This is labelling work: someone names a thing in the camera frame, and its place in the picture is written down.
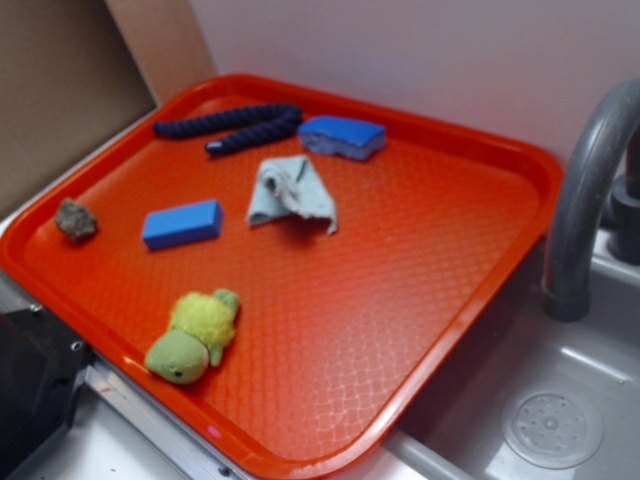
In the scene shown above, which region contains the green yellow plush turtle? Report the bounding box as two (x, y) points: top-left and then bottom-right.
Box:
(144, 289), (240, 385)

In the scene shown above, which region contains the round sink drain cover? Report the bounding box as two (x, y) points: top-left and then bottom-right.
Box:
(500, 385), (604, 470)

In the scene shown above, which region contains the blue sponge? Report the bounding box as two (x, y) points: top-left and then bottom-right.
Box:
(297, 115), (386, 161)

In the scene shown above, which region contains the blue rectangular block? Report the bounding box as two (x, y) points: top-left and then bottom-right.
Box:
(141, 199), (224, 250)

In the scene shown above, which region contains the grey brown rock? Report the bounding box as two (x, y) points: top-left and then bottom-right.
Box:
(54, 198), (98, 243)

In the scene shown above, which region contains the orange plastic tray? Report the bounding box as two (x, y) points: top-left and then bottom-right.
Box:
(1, 75), (563, 479)

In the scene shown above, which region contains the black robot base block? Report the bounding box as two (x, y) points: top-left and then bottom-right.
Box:
(1, 307), (89, 479)

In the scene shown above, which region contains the dark blue twisted rope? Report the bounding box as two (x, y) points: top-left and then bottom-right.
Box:
(152, 102), (304, 157)

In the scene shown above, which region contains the grey curved faucet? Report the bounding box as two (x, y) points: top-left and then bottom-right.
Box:
(542, 79), (639, 322)

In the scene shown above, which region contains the grey plastic sink basin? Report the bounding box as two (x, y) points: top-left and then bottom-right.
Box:
(385, 231), (639, 479)

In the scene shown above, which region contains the light blue crumpled cloth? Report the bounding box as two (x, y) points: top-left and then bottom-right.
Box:
(246, 155), (338, 235)

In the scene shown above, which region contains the brown cardboard panel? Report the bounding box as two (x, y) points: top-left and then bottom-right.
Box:
(1, 1), (216, 216)

